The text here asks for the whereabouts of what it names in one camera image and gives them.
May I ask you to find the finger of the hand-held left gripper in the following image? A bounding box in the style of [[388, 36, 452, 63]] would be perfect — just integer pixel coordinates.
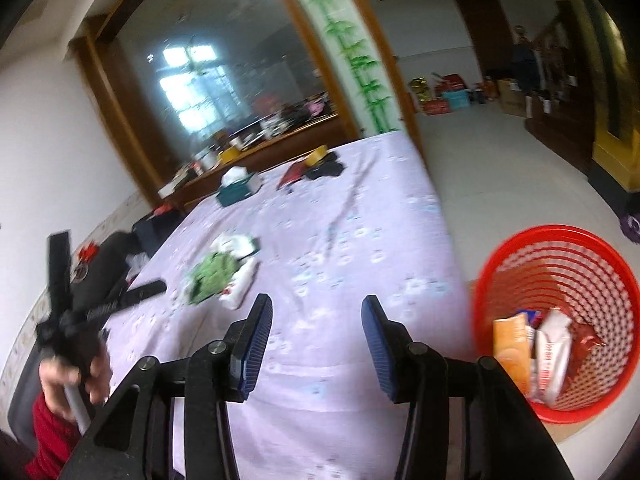
[[125, 280, 168, 307]]

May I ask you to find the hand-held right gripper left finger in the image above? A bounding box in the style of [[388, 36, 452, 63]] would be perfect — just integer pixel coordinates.
[[59, 292, 274, 480]]

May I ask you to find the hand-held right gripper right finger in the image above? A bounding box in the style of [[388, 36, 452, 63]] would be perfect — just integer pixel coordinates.
[[361, 295, 575, 480]]

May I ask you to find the orange box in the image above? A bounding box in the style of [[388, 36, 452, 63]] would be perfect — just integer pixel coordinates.
[[492, 312, 533, 396]]

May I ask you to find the white plastic packet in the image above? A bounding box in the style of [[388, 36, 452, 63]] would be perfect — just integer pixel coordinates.
[[531, 307, 573, 408]]

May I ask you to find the red snack packet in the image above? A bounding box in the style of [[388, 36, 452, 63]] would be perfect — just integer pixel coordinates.
[[565, 320, 607, 386]]

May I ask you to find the red plastic basket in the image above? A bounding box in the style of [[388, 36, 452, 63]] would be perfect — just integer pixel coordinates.
[[472, 225, 633, 425]]

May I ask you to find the person's left hand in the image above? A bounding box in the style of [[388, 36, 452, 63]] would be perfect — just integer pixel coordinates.
[[39, 339, 114, 420]]

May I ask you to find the large black bag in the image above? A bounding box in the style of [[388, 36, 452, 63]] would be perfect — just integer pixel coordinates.
[[69, 232, 146, 311]]

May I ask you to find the small black bag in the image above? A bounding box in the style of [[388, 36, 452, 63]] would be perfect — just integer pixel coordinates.
[[132, 209, 183, 257]]

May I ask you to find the green crumpled packet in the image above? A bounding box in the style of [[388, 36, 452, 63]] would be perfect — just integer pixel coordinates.
[[185, 252, 238, 306]]

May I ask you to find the purple floral tablecloth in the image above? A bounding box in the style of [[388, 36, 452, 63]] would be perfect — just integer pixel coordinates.
[[102, 132, 476, 480]]

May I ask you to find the white green wrapper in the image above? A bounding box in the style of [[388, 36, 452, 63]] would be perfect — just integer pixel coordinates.
[[210, 232, 262, 262]]

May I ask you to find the teal tissue box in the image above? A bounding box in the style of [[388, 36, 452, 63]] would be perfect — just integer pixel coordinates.
[[215, 166, 263, 207]]

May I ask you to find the red flat packet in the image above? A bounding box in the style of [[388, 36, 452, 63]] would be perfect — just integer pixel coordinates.
[[276, 160, 308, 191]]

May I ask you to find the black pouch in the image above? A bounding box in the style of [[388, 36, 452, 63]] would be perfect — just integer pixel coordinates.
[[306, 151, 346, 181]]

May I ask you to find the wooden sideboard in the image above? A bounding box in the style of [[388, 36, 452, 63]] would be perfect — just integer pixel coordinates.
[[157, 112, 351, 211]]

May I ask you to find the wooden framed mirror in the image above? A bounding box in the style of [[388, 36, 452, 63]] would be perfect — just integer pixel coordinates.
[[70, 0, 363, 202]]

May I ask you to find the red gift box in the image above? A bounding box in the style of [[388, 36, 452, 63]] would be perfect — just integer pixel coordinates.
[[422, 74, 471, 115]]

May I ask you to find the dark wooden cabinet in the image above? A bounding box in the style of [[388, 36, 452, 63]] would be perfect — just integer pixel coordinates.
[[525, 0, 601, 173]]

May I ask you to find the dark wooden door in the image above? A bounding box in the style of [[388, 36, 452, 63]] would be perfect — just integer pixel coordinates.
[[450, 0, 518, 81]]

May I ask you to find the green bamboo wall sticker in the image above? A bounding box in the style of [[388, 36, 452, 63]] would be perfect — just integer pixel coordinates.
[[300, 0, 401, 133]]

